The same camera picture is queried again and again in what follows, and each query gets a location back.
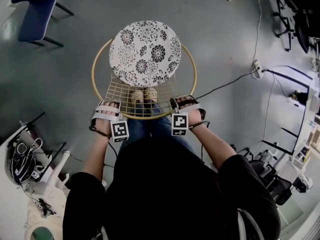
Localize person's right forearm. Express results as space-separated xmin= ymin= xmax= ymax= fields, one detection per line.
xmin=187 ymin=108 xmax=238 ymax=171

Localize person's beige shoe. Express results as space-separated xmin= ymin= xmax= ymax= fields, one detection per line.
xmin=144 ymin=87 xmax=159 ymax=102
xmin=130 ymin=89 xmax=145 ymax=104

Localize white cable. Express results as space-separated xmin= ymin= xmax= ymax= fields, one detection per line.
xmin=261 ymin=68 xmax=276 ymax=147
xmin=249 ymin=0 xmax=263 ymax=65

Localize person's left hand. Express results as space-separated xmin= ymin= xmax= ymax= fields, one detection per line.
xmin=98 ymin=101 xmax=120 ymax=115

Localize blue upholstered chair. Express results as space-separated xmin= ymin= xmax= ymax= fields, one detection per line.
xmin=11 ymin=0 xmax=75 ymax=48

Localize white desk with black legs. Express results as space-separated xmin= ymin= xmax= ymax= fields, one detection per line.
xmin=261 ymin=65 xmax=320 ymax=157

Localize white workbench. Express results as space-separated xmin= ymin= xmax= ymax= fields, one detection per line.
xmin=0 ymin=131 xmax=72 ymax=240

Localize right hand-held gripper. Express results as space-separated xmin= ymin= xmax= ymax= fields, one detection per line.
xmin=169 ymin=94 xmax=207 ymax=137

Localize white power strip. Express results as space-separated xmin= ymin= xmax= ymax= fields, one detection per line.
xmin=252 ymin=59 xmax=263 ymax=79

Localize person's blue jeans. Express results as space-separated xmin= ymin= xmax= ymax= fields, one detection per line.
xmin=117 ymin=101 xmax=198 ymax=160

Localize person's right beige shoe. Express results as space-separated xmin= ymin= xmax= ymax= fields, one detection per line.
xmin=144 ymin=87 xmax=159 ymax=102

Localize person's left beige shoe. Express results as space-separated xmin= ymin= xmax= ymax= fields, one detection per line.
xmin=130 ymin=89 xmax=145 ymax=104

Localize person's black shirt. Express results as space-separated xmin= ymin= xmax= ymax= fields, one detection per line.
xmin=62 ymin=133 xmax=282 ymax=240

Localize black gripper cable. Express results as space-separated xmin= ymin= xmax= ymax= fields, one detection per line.
xmin=107 ymin=140 xmax=119 ymax=167

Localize green round object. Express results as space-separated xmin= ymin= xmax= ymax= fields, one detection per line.
xmin=31 ymin=226 xmax=55 ymax=240

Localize floral round seat cushion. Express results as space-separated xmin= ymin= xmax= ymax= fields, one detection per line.
xmin=108 ymin=20 xmax=183 ymax=88

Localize gold wire round chair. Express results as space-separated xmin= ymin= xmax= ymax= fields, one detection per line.
xmin=91 ymin=37 xmax=198 ymax=121

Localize grey shoulder strap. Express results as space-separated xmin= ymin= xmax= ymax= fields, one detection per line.
xmin=237 ymin=208 xmax=266 ymax=240

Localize person's left forearm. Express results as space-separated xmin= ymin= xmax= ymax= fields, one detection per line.
xmin=81 ymin=120 xmax=118 ymax=182

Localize person's right hand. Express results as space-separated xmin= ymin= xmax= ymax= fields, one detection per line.
xmin=176 ymin=96 xmax=197 ymax=106

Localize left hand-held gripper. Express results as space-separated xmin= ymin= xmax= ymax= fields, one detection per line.
xmin=88 ymin=98 xmax=130 ymax=143

